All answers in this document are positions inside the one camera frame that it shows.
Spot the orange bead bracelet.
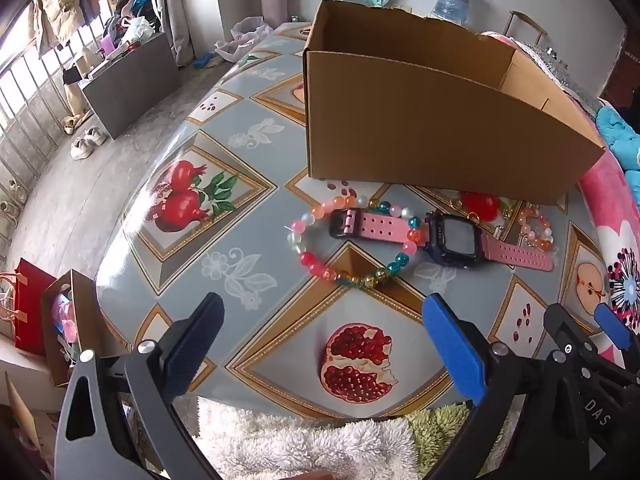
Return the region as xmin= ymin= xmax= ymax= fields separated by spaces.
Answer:
xmin=517 ymin=208 xmax=555 ymax=252

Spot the brown cardboard box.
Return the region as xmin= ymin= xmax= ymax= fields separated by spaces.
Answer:
xmin=301 ymin=0 xmax=607 ymax=206

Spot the grey cabinet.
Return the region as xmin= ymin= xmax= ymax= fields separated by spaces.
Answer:
xmin=82 ymin=30 xmax=182 ymax=140

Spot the multicolour bead bracelet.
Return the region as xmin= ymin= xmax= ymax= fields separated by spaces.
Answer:
xmin=287 ymin=195 xmax=425 ymax=290

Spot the gold chain bracelet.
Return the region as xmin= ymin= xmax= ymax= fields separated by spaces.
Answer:
xmin=450 ymin=196 xmax=518 ymax=241

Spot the pink floral blanket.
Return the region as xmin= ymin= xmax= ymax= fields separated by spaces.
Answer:
xmin=477 ymin=30 xmax=640 ymax=361

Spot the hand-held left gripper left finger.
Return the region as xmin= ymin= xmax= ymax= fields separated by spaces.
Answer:
xmin=56 ymin=291 xmax=226 ymax=480

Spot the metal window railing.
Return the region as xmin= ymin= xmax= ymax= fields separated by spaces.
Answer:
xmin=0 ymin=52 xmax=68 ymax=221

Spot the pile of clothes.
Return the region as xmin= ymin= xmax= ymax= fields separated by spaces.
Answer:
xmin=102 ymin=0 xmax=163 ymax=46

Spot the small open cardboard box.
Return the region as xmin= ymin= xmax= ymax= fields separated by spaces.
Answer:
xmin=41 ymin=269 xmax=126 ymax=388

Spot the clear plastic bag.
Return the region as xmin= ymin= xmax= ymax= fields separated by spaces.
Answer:
xmin=215 ymin=16 xmax=275 ymax=61

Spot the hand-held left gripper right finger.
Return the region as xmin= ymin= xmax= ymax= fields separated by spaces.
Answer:
xmin=422 ymin=292 xmax=557 ymax=480

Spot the grey curtain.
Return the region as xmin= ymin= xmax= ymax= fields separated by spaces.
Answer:
xmin=150 ymin=0 xmax=221 ymax=66

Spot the row of hanging clothes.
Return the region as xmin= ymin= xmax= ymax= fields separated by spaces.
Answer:
xmin=27 ymin=0 xmax=151 ymax=56

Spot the pink strap watch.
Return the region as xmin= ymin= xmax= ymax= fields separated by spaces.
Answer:
xmin=327 ymin=207 xmax=556 ymax=273

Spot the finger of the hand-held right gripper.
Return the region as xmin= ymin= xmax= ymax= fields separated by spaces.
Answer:
xmin=593 ymin=303 xmax=638 ymax=361
xmin=543 ymin=302 xmax=593 ymax=361

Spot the person's right forearm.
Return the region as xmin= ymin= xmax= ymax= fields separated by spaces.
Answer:
xmin=195 ymin=397 xmax=506 ymax=480

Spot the red paper bag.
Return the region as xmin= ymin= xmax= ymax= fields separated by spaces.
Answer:
xmin=0 ymin=258 xmax=61 ymax=356

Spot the grey patterned blanket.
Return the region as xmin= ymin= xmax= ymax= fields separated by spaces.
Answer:
xmin=517 ymin=40 xmax=603 ymax=113

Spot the wooden chair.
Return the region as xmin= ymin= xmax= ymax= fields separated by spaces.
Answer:
xmin=502 ymin=10 xmax=548 ymax=46

